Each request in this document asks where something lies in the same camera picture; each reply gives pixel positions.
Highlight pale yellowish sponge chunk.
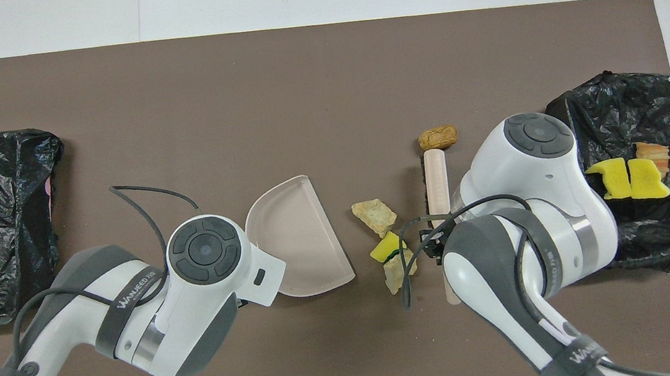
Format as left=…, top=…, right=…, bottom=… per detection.
left=351, top=197, right=400, bottom=241

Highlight green and yellow sponge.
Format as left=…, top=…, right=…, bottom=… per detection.
left=368, top=229, right=409, bottom=266

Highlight orange striped croissant piece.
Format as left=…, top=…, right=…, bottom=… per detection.
left=634, top=139, right=670, bottom=173

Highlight pale whitish sponge chunk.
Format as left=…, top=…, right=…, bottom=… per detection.
left=381, top=248, right=421, bottom=296

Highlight beige hand brush black bristles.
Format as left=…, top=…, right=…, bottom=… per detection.
left=419, top=148, right=464, bottom=308

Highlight brown bread roll piece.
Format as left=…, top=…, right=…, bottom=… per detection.
left=418, top=123, right=460, bottom=154

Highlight notched yellow sponge piece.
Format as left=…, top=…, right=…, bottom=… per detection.
left=584, top=157, right=633, bottom=203

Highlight beige plastic dustpan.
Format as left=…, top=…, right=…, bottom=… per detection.
left=240, top=171, right=358, bottom=302

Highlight left arm gripper cable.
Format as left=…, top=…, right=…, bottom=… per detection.
left=0, top=177, right=216, bottom=372

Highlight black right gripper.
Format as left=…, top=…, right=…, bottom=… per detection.
left=419, top=225, right=451, bottom=264

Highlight brown table mat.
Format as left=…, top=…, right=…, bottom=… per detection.
left=0, top=0, right=670, bottom=376

